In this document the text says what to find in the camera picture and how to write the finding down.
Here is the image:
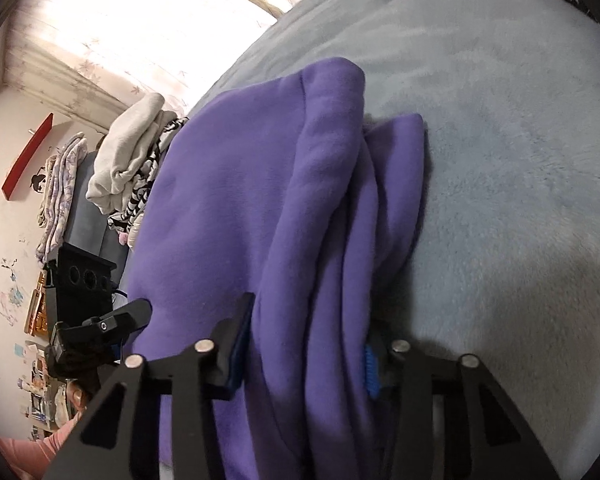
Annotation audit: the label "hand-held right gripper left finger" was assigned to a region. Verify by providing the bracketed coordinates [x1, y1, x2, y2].
[42, 292, 255, 480]

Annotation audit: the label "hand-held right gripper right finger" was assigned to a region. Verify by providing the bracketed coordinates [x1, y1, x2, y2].
[364, 337, 561, 480]

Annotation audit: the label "red wall shelf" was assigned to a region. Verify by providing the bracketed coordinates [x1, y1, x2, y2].
[1, 112, 55, 201]

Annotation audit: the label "person's left forearm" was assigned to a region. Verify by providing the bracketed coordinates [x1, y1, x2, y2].
[0, 382, 88, 471]

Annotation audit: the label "floral folded quilt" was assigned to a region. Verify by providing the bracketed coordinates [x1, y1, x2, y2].
[36, 132, 89, 261]

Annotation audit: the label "orange wooden furniture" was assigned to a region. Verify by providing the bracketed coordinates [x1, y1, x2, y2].
[24, 270, 49, 336]

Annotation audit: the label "blue-grey folded quilt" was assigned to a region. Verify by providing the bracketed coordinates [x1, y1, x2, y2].
[62, 152, 131, 271]

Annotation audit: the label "white floral sheer curtains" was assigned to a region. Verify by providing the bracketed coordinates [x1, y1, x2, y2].
[2, 0, 291, 133]

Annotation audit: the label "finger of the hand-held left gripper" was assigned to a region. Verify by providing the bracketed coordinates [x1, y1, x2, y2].
[82, 299, 153, 343]

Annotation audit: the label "purple zip hoodie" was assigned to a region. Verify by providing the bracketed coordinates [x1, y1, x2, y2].
[127, 57, 428, 480]

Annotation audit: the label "colourful wall sticker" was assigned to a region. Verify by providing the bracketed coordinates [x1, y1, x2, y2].
[0, 255, 26, 328]

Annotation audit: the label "blue-grey bed blanket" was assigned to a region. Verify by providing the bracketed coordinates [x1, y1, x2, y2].
[187, 0, 600, 480]

